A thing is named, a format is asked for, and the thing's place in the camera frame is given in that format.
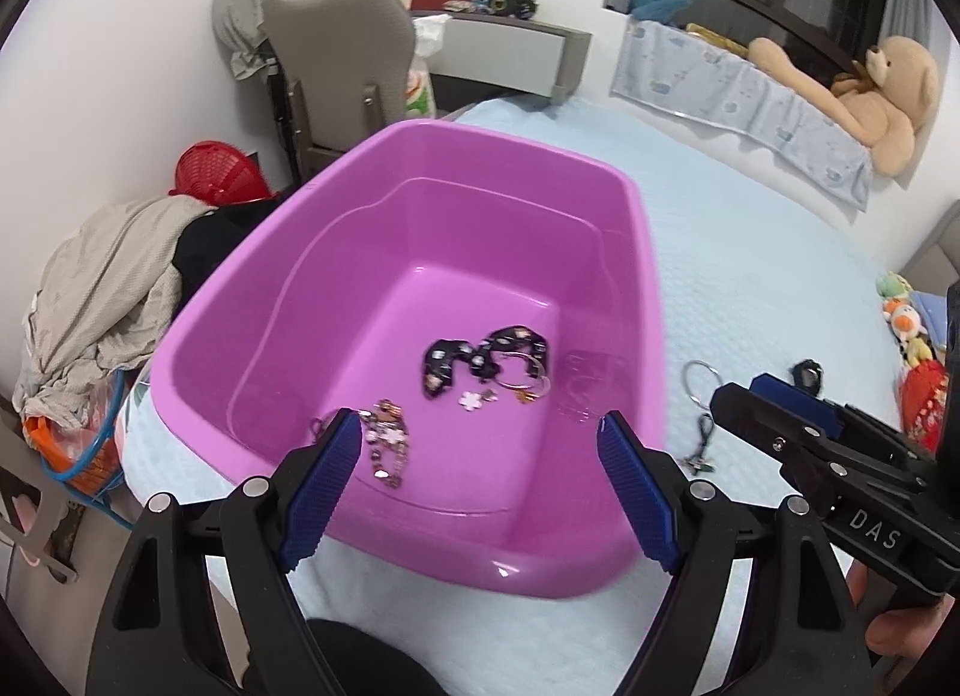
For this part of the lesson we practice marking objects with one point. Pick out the purple plastic basin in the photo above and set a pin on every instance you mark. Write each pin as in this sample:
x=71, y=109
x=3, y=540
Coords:
x=450, y=231

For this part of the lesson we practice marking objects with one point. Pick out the white plastic bag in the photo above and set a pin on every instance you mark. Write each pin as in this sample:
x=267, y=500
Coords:
x=424, y=58

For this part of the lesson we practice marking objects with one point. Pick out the tan teddy bear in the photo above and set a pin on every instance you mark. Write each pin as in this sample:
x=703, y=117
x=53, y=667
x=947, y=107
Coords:
x=892, y=96

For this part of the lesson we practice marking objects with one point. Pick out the grey padded headboard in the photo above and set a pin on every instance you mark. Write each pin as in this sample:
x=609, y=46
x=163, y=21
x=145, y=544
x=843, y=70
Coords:
x=934, y=246

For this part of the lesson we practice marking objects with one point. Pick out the grey and white desk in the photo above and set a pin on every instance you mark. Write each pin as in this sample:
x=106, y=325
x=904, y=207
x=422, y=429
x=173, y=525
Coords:
x=510, y=51

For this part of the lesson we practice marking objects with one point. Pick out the thin silver bangle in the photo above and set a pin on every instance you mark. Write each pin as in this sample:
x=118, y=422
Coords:
x=517, y=387

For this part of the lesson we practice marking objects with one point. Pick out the grey chair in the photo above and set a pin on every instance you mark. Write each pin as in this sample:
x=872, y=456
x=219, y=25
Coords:
x=337, y=51

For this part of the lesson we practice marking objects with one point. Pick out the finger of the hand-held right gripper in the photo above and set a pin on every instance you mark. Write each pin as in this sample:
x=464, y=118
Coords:
x=795, y=400
x=765, y=433

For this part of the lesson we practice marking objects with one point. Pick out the red plastic basket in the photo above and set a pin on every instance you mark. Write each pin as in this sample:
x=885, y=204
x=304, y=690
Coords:
x=217, y=171

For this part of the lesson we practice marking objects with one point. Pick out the black cloth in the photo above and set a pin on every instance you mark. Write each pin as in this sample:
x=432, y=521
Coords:
x=217, y=246

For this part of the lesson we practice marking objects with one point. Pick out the small stuffed toys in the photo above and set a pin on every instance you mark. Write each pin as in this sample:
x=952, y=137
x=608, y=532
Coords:
x=900, y=321

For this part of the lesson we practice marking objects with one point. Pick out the black wristwatch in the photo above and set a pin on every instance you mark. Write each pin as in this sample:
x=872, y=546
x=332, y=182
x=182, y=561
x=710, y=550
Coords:
x=806, y=373

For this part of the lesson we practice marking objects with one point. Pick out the grey furniture panel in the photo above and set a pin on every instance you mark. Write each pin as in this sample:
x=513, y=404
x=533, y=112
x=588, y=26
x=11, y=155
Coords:
x=30, y=516

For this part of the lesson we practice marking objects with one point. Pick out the orange basket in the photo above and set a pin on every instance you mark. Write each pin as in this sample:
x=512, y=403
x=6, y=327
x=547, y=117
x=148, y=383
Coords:
x=52, y=448

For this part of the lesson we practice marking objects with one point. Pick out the beige cloth pile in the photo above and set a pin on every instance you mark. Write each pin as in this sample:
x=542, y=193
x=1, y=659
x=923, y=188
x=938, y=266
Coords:
x=105, y=291

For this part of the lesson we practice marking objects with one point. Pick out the red floral quilt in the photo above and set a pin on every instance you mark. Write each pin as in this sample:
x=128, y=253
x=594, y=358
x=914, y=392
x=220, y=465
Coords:
x=922, y=403

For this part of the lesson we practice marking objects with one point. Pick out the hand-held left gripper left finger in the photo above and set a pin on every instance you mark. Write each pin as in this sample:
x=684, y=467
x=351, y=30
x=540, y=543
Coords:
x=322, y=486

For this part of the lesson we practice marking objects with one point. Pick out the person's right hand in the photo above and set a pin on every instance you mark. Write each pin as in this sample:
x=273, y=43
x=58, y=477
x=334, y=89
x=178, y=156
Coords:
x=907, y=632

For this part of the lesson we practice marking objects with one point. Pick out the pale blue printed cloth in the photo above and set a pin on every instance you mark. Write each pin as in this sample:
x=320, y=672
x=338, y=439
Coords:
x=712, y=81

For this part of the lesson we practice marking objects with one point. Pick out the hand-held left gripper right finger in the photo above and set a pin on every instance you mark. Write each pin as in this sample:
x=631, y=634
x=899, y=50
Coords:
x=637, y=486

